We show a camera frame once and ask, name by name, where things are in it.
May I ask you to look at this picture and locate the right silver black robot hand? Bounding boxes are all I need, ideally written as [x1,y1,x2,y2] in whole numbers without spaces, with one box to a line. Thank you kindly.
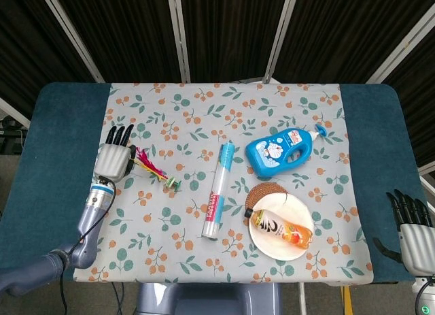
[372,188,435,278]

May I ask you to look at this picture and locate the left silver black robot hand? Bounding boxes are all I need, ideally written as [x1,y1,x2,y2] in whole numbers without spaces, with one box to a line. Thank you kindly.
[94,124,137,184]

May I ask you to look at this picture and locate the colourful feather shuttlecock toy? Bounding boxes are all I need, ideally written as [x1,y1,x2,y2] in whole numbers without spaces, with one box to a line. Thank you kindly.
[135,150,182,193]

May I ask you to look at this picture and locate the floral fruit print tablecloth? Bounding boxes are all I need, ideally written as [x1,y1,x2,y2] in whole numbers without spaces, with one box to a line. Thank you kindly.
[72,82,375,284]

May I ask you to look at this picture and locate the plastic food wrap roll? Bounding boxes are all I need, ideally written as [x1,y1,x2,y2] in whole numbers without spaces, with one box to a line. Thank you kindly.
[201,141,237,242]

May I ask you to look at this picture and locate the white paper plate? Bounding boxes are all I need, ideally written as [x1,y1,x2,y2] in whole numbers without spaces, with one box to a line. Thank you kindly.
[249,193,314,261]

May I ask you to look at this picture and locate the orange juice drink bottle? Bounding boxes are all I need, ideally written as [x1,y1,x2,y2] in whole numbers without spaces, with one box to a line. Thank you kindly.
[243,208,314,250]

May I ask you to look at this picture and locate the brown woven rattan coaster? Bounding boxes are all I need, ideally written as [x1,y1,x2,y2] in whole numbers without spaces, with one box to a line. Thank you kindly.
[245,182,289,216]

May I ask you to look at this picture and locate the blue detergent pump bottle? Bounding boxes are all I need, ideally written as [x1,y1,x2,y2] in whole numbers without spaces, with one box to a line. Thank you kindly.
[245,123,329,179]

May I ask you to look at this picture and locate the dark folding screen partition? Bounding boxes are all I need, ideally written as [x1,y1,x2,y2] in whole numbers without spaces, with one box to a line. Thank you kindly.
[0,0,435,176]

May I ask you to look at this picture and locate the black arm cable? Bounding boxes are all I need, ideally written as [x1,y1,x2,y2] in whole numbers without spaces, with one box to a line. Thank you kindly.
[59,177,118,315]

